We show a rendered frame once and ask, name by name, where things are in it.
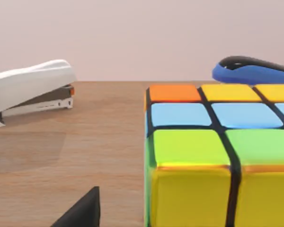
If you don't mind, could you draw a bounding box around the white stapler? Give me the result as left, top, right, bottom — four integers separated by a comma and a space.
0, 59, 77, 130

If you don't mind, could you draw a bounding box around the blue and black stapler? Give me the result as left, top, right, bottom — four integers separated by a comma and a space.
212, 55, 284, 86

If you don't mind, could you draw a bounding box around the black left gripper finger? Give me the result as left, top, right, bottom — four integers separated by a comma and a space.
50, 186, 102, 227

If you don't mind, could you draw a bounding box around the multicoloured puzzle cube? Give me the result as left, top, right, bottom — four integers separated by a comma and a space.
143, 84, 284, 227

